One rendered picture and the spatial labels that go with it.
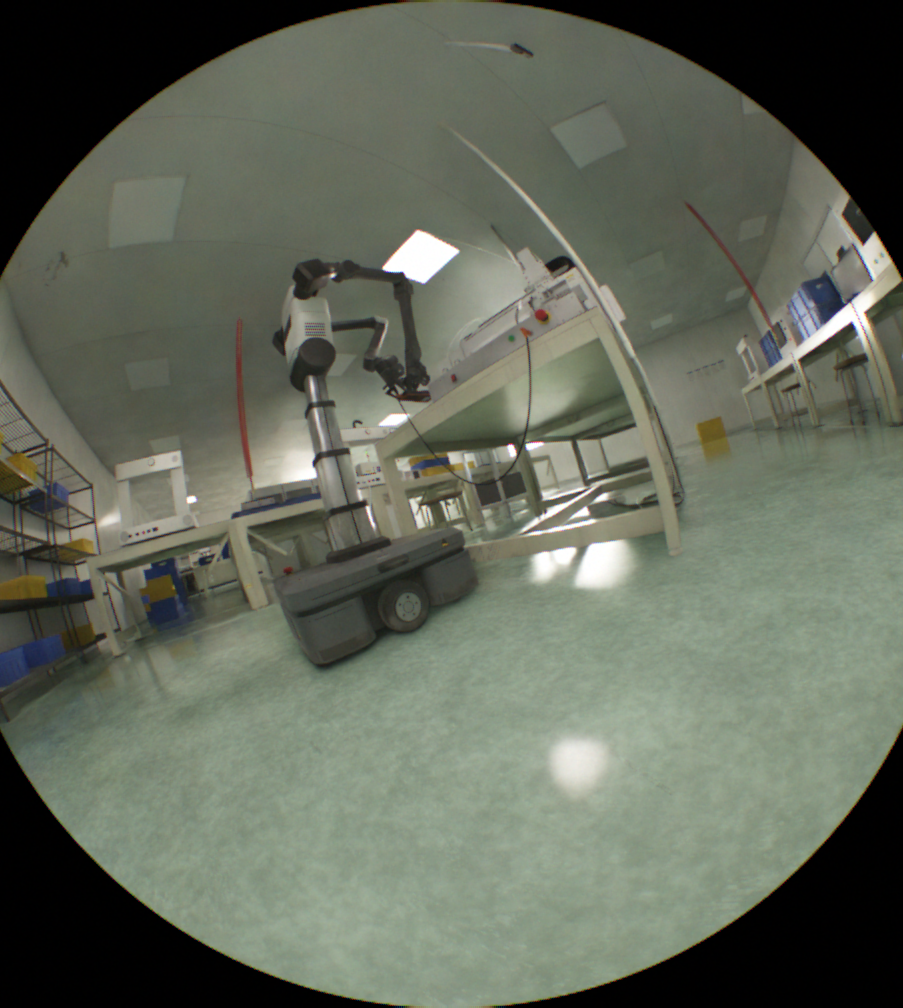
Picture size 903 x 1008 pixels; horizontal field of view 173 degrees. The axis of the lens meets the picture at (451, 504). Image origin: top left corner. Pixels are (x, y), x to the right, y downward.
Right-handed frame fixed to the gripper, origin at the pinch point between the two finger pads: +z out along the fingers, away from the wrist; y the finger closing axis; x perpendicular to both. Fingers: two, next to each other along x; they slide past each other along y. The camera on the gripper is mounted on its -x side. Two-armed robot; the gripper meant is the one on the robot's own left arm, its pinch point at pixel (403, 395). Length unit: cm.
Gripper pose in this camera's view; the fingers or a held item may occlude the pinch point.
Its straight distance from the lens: 142.1
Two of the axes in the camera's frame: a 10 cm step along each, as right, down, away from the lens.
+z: 6.0, 7.2, 3.4
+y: -6.7, 2.2, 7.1
